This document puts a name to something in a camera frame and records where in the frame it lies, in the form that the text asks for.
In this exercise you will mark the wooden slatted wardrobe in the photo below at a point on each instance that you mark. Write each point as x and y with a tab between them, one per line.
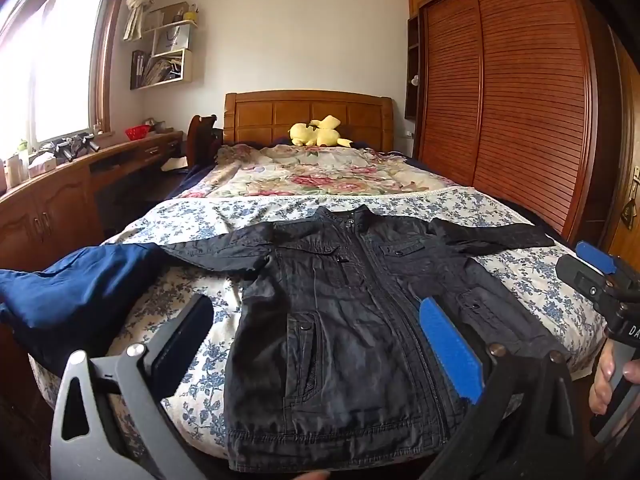
525	110

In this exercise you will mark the wooden desk with cabinets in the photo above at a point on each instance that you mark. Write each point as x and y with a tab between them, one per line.
50	210

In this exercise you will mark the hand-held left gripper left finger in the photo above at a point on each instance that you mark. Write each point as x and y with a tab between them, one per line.
185	340

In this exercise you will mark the white wall shelf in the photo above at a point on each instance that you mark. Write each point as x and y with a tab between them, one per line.
187	67

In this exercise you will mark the navy blue garment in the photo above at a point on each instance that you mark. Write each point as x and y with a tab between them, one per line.
75	290

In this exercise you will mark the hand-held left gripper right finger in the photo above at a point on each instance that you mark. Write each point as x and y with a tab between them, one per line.
450	350

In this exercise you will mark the tied cream curtain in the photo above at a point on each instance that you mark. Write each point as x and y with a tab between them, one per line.
140	5

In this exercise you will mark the white paper sheet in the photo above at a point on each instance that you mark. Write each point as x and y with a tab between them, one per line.
175	164

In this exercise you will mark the dark upright folders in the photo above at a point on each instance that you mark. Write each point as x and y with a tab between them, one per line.
140	70

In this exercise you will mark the bed with floral bedding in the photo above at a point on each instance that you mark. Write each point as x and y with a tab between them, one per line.
525	280

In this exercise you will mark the yellow plush toy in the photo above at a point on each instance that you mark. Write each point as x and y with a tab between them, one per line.
320	135

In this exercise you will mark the black gadgets on desk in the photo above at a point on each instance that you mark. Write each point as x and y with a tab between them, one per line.
75	146

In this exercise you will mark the black jacket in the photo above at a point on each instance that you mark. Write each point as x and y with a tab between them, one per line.
350	335

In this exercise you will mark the white tissue box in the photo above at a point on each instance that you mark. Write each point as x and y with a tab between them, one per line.
42	167

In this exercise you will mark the dark wooden chair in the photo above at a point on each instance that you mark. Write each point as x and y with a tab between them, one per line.
197	135

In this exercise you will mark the window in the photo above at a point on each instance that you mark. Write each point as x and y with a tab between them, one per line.
50	60

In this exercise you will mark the wooden door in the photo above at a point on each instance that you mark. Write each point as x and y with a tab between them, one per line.
627	135

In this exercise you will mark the dark open shelf unit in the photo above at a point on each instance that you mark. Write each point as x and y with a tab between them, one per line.
412	105

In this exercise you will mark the wooden bed headboard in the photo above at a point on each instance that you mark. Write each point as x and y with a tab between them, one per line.
260	115

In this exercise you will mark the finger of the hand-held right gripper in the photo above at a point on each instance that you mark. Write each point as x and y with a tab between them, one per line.
582	277
595	256

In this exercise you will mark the person's right hand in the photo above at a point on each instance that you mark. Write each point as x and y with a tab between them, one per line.
605	375

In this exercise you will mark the rose floral quilt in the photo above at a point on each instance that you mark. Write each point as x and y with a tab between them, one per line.
325	170

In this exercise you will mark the white bottle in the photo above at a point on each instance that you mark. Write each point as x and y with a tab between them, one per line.
14	172

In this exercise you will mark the white paper bag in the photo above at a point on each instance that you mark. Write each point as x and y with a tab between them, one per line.
170	40

